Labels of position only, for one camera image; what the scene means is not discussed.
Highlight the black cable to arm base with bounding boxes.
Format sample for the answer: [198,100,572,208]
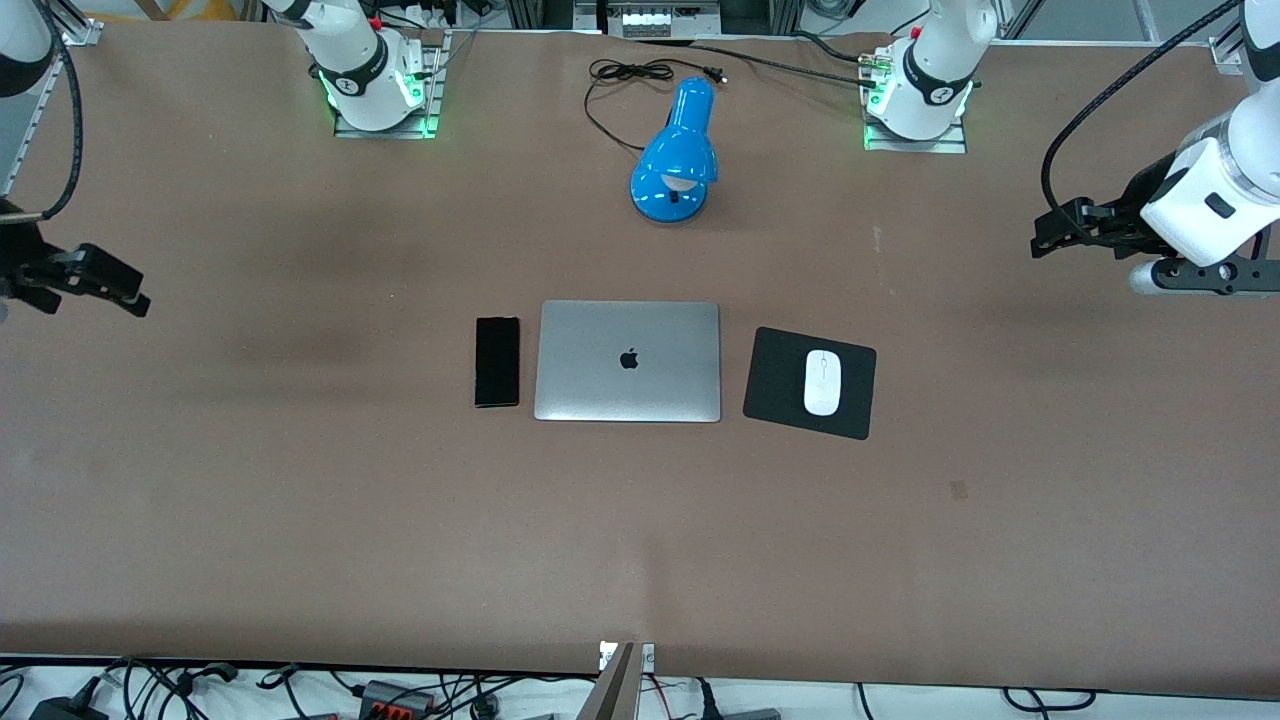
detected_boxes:
[690,38,883,91]

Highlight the black cable tangle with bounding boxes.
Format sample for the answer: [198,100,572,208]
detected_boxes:
[100,655,243,720]

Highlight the grey connector with orange levers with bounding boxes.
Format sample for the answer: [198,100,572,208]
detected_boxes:
[360,680,437,719]

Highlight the black looped cable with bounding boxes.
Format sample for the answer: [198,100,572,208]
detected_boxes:
[1003,686,1097,714]

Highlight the aluminium post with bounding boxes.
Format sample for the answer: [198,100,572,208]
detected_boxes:
[595,640,656,720]

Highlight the black aluminium frame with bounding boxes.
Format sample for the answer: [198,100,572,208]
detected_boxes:
[505,0,801,36]

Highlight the white computer mouse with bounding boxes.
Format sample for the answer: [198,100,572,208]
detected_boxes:
[804,349,843,417]

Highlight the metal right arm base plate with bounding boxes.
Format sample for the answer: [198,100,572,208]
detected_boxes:
[333,30,443,139]

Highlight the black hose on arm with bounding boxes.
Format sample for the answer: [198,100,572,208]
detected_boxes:
[0,0,84,223]
[1040,0,1241,226]

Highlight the black lamp power cord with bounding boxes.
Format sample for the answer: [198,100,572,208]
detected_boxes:
[585,58,726,153]

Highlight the perforated aluminium rail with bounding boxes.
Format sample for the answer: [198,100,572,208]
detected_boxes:
[0,15,101,196]

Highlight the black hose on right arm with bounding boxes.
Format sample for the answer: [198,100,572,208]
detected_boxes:
[0,0,84,223]

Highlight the silver closed laptop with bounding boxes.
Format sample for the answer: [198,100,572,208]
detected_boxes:
[533,300,722,424]

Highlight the black smartphone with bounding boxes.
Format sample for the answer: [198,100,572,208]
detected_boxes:
[474,316,521,409]

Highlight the white power strip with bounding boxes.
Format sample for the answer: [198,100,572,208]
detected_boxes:
[622,0,693,39]

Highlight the blue desk lamp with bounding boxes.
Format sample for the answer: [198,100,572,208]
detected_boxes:
[630,77,719,224]

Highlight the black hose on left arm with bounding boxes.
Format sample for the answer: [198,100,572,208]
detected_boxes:
[1040,0,1241,226]

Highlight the black power adapter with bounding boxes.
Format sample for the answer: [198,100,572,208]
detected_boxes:
[30,695,107,720]

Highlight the black left camera mount plate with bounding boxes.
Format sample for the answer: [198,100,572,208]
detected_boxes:
[1150,225,1280,298]

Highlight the black mouse pad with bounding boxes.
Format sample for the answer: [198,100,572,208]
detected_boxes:
[742,326,878,441]

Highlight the brown table cover sheet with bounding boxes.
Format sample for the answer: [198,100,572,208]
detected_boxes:
[0,20,1280,701]

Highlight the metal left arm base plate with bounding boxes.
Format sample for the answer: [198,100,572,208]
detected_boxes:
[865,50,968,154]

